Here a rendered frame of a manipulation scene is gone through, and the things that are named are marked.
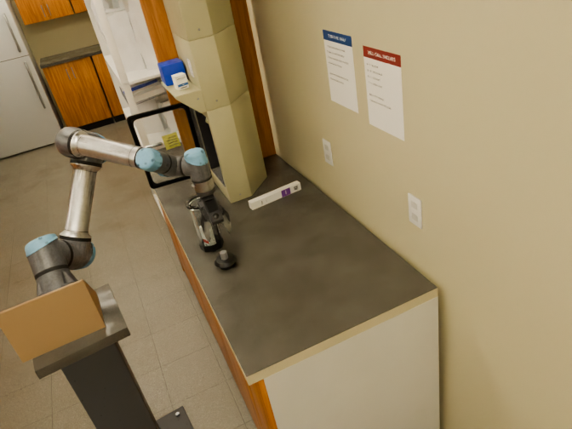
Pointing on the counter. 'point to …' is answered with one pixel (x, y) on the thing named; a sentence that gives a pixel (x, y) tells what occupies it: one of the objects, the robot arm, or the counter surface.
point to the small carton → (180, 81)
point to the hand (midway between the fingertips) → (220, 236)
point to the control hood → (188, 96)
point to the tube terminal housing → (226, 109)
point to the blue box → (170, 70)
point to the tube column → (198, 17)
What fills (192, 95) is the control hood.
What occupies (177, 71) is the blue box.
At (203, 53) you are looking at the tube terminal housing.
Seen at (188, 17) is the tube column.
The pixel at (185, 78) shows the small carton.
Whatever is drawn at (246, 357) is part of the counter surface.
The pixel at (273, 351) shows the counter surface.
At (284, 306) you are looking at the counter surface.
